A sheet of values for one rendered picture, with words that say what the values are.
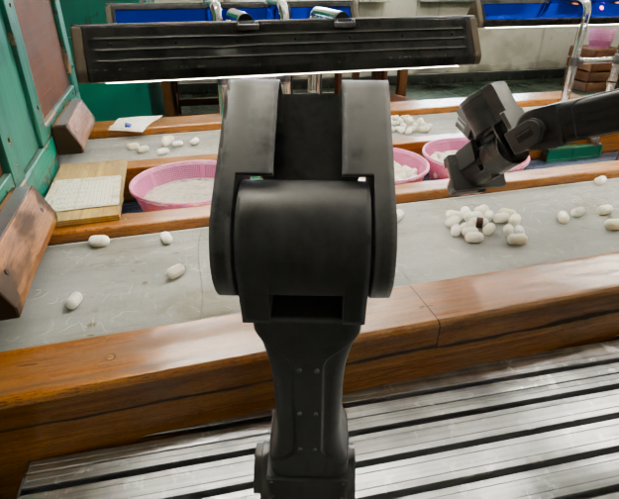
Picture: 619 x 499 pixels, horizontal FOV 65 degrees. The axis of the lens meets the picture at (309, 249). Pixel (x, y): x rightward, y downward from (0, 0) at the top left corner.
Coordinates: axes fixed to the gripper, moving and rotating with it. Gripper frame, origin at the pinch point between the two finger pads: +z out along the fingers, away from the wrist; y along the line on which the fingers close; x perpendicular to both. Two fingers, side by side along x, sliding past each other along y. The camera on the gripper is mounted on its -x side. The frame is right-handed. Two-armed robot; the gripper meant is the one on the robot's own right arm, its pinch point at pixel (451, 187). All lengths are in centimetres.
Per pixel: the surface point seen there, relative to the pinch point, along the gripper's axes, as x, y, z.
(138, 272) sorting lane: 8, 58, 3
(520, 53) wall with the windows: -271, -377, 397
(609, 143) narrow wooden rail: -20, -83, 41
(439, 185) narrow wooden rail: -4.4, -5.4, 13.5
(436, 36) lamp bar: -20.4, 7.0, -17.2
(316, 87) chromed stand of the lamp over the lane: -23.4, 21.9, 2.6
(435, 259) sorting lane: 13.7, 8.6, -4.0
